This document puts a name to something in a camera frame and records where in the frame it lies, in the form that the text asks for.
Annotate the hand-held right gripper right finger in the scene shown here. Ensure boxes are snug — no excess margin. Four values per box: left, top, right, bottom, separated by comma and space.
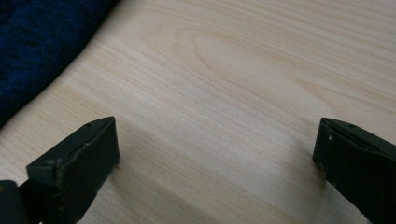
312, 117, 396, 224

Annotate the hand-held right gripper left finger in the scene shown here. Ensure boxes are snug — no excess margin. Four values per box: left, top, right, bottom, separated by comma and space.
19, 116, 121, 224

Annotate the dark blue knitted cloth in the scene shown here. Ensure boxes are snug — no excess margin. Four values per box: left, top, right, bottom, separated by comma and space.
0, 0, 120, 129

